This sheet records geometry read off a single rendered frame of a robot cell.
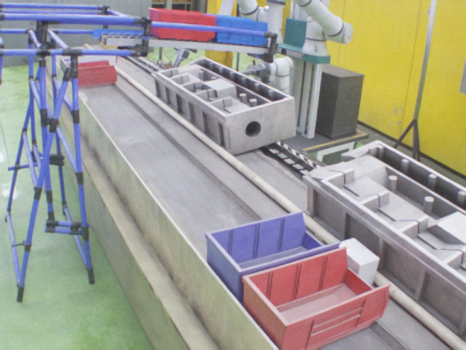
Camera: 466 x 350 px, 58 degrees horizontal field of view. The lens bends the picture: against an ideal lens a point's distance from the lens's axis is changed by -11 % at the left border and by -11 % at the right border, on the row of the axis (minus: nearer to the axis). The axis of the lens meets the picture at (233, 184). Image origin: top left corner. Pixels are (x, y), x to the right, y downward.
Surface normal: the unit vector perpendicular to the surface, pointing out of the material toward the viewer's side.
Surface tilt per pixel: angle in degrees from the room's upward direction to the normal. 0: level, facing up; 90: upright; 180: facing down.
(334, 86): 90
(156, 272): 0
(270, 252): 88
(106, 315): 0
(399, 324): 0
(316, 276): 88
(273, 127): 90
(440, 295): 100
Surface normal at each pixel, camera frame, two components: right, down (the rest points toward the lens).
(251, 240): 0.48, 0.39
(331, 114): -0.79, 0.22
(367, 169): -0.08, -0.86
